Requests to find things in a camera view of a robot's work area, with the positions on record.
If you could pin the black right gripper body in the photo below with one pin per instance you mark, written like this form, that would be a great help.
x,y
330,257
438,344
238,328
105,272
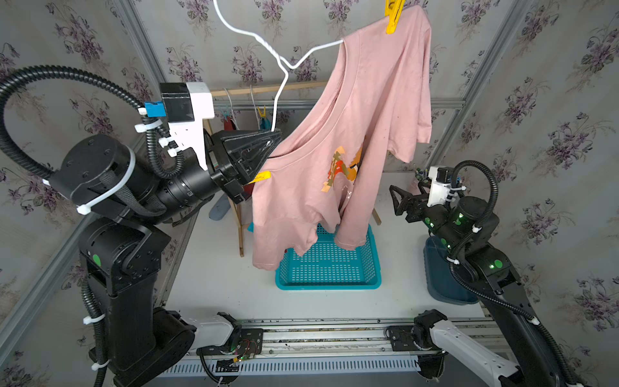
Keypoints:
x,y
421,210

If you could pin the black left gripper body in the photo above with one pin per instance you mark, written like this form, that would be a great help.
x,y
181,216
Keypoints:
x,y
220,162

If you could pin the white wire hanger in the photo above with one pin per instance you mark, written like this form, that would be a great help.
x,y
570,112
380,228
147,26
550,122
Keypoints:
x,y
284,65

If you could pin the pink t-shirt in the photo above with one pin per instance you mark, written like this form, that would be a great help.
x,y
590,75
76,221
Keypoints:
x,y
326,172

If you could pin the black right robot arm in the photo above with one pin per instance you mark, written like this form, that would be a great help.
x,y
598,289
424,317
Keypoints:
x,y
457,207

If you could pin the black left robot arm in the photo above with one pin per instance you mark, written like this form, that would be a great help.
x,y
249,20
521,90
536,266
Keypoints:
x,y
122,249

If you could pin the white hanger of red shirt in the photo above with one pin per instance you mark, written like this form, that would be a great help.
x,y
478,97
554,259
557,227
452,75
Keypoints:
x,y
232,110

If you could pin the white hanger of teal shirt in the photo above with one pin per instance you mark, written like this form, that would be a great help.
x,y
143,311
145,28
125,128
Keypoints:
x,y
255,108

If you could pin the dark red t-shirt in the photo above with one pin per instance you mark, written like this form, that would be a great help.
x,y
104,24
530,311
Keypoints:
x,y
229,124

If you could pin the teal t-shirt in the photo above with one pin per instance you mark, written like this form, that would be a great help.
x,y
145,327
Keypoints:
x,y
265,124

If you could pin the wooden clothes rack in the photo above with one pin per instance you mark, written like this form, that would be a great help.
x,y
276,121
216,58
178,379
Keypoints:
x,y
221,106

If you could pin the blue fabric glasses case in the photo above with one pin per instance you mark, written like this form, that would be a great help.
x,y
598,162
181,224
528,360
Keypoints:
x,y
220,209

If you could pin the dark teal plastic tub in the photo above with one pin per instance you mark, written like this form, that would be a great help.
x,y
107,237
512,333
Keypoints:
x,y
440,283

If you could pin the teal perforated plastic basket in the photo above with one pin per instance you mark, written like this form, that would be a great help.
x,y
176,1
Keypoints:
x,y
326,266

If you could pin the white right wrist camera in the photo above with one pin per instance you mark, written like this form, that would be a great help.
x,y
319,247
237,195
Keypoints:
x,y
443,187

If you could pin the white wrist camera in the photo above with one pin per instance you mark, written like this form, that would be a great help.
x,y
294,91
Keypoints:
x,y
185,105
443,187

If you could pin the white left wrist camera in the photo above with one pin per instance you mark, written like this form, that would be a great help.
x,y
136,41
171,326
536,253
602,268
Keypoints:
x,y
185,105

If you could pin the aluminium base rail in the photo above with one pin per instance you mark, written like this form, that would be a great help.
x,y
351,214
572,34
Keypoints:
x,y
297,346

